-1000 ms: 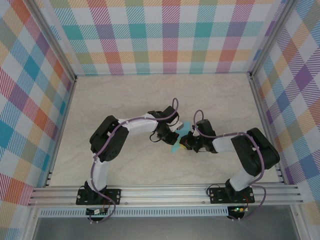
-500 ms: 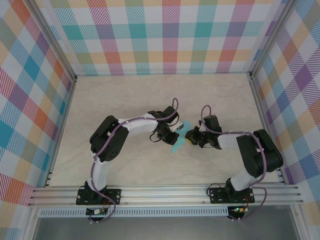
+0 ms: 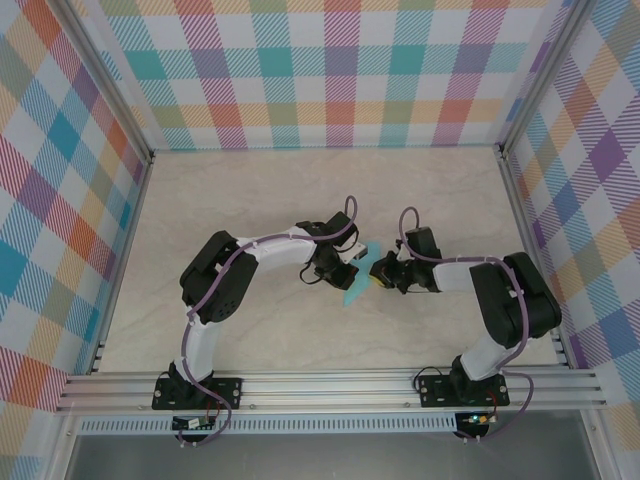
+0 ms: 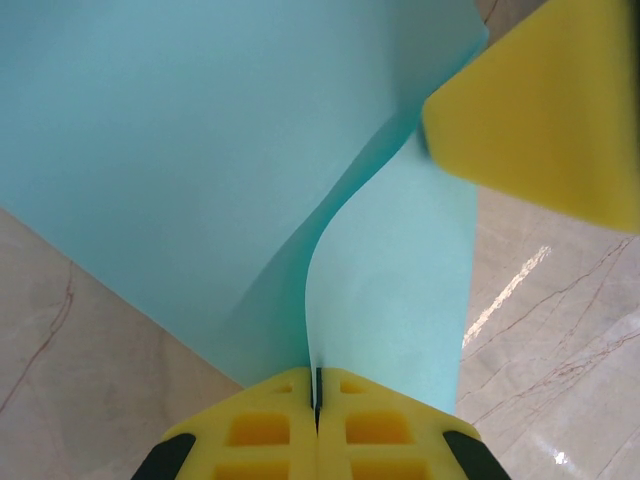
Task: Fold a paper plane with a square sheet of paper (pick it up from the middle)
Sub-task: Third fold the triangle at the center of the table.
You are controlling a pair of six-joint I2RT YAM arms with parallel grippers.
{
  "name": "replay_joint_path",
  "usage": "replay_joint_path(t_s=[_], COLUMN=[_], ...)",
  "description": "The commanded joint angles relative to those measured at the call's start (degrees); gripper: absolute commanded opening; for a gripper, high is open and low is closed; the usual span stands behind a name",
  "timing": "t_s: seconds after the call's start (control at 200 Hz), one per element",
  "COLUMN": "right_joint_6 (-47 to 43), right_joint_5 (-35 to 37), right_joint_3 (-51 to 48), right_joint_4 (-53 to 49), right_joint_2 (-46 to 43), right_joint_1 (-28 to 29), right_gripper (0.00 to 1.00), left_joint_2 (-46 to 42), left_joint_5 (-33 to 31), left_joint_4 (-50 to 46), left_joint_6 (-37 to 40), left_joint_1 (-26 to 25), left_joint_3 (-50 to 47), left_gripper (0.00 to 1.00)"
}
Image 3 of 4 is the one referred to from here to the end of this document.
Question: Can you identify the grey metal panel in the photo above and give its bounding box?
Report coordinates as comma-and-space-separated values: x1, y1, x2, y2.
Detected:
64, 433, 601, 480

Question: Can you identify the dark circuit board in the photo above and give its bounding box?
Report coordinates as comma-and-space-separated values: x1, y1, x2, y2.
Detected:
172, 415, 217, 432

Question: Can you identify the thin black camera cable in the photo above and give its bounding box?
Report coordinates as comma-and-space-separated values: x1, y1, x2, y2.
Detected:
298, 263, 327, 287

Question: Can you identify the thin black wire loop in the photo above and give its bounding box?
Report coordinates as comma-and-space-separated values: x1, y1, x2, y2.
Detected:
411, 367, 444, 397

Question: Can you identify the long aluminium base rail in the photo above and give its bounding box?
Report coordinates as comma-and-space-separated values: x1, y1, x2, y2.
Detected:
53, 367, 609, 417

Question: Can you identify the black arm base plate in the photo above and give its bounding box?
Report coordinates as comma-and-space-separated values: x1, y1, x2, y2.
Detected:
152, 377, 245, 412
417, 374, 509, 409

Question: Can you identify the white slotted cable tray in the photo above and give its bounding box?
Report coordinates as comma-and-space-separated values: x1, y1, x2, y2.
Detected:
79, 418, 459, 436

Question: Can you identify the aluminium table side rail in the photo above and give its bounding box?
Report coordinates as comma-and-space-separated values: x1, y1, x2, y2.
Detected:
87, 153, 157, 376
497, 144, 574, 371

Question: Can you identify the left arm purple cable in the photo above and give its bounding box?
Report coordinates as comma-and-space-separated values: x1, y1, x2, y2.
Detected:
175, 194, 360, 450

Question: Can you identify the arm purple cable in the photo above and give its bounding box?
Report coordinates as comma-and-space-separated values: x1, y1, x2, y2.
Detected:
175, 194, 360, 450
398, 204, 535, 444

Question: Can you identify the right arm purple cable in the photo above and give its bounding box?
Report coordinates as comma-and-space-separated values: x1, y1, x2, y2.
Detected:
398, 204, 535, 444

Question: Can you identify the aluminium frame post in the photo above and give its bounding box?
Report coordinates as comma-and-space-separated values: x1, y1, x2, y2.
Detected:
47, 0, 157, 167
497, 0, 597, 157

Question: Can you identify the aluminium frame strut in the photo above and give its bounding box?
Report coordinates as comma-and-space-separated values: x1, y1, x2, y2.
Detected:
581, 409, 617, 480
45, 413, 84, 480

